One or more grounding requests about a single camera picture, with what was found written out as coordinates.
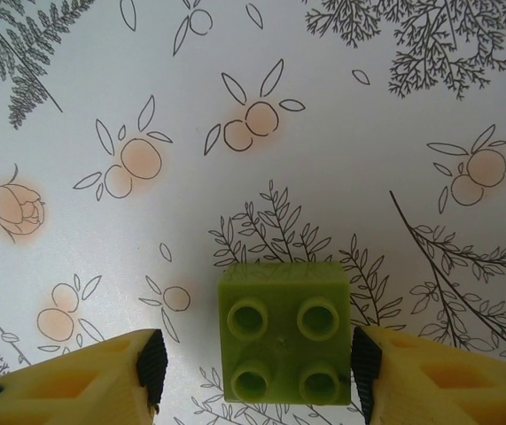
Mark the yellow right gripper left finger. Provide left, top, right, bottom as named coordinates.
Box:
left=0, top=327, right=168, bottom=425

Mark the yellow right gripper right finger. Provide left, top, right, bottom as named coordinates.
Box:
left=350, top=326, right=506, bottom=425

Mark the small lime green lego brick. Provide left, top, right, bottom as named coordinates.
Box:
left=216, top=260, right=352, bottom=405

